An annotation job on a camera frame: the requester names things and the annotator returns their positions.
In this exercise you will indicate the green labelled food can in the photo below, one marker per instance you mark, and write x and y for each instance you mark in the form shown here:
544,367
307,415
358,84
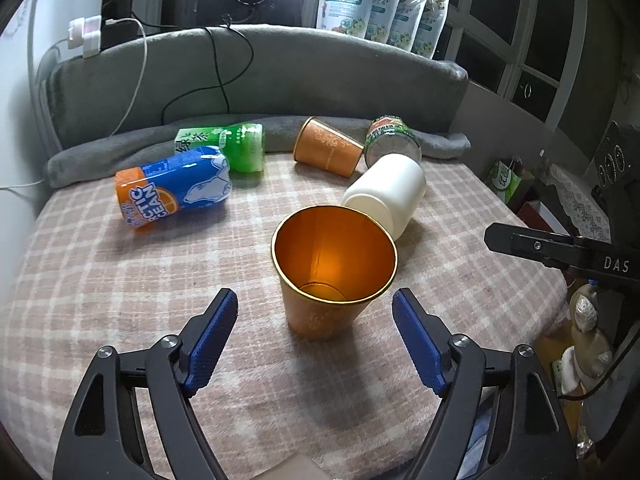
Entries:
390,142

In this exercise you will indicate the white window frame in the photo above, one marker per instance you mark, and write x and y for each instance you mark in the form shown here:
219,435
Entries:
535,25

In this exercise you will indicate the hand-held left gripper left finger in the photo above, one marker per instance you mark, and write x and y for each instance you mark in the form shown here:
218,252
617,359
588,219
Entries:
210,342

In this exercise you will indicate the white plastic cup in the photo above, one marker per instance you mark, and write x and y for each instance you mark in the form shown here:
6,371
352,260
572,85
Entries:
387,192

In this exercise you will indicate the blue and orange drink can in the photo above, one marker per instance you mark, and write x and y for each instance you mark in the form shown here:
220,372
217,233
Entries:
175,185

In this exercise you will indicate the white power adapter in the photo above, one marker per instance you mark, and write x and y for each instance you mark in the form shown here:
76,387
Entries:
84,35

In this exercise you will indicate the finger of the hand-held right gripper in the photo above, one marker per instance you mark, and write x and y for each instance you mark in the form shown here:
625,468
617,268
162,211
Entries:
537,247

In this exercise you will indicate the green tea bottle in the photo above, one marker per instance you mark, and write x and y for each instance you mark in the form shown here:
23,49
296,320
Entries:
235,145

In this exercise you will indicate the white lace cloth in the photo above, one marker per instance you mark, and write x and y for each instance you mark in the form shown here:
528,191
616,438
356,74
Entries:
580,200

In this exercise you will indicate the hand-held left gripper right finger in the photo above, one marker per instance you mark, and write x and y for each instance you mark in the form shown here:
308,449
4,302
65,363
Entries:
419,342

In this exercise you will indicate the patterned orange metal cup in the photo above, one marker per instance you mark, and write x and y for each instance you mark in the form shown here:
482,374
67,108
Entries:
327,147

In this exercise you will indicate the plain orange metal cup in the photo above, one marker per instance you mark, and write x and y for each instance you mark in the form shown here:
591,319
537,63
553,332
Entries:
330,280

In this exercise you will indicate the green carton box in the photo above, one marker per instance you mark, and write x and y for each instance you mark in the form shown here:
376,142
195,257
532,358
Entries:
507,182

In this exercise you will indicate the grey fleece blanket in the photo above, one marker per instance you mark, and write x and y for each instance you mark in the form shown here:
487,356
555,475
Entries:
310,75

